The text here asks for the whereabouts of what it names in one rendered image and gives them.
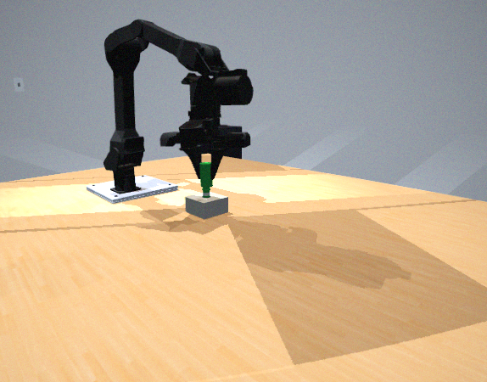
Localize green marker cap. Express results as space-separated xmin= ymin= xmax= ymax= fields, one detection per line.
xmin=199 ymin=162 xmax=213 ymax=188

